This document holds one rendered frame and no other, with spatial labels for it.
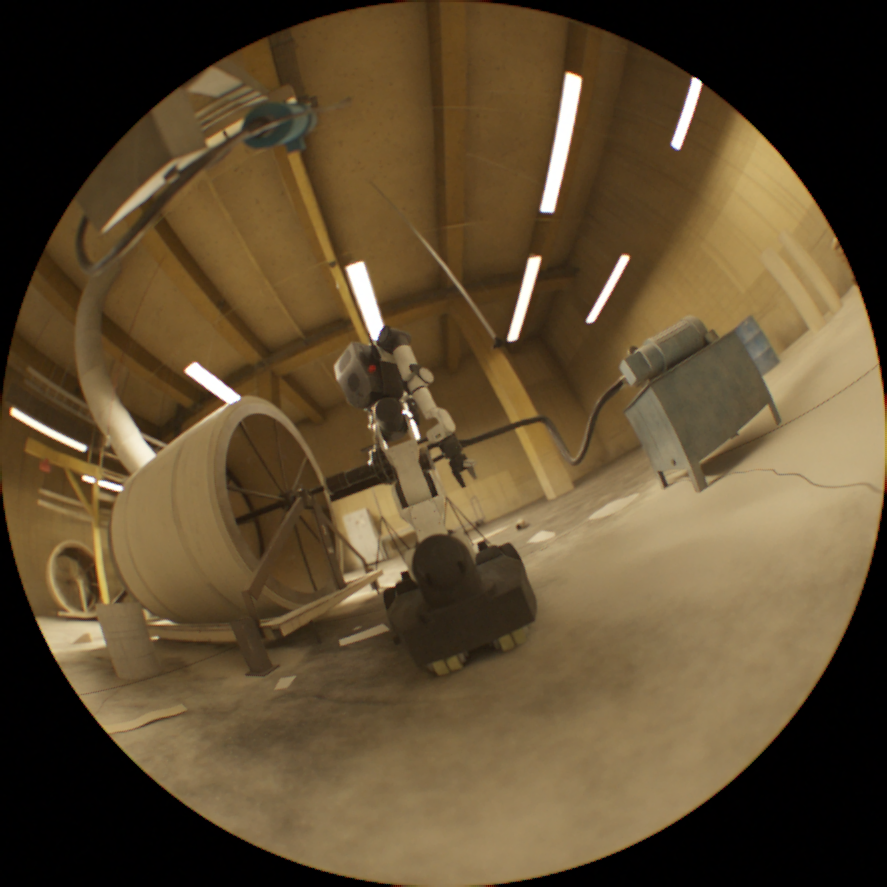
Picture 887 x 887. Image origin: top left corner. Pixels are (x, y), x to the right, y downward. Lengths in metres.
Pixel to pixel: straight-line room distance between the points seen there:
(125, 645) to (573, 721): 1.66
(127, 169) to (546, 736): 0.71
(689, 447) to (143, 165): 1.45
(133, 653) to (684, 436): 2.62
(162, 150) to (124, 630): 1.63
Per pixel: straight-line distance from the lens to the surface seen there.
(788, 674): 0.46
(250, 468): 3.08
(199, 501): 1.55
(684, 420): 1.29
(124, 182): 0.27
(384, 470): 1.73
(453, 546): 0.61
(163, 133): 0.26
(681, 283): 8.13
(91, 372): 6.21
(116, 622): 1.67
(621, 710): 0.47
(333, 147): 6.46
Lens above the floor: 0.36
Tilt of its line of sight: 17 degrees up
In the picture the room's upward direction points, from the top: 23 degrees counter-clockwise
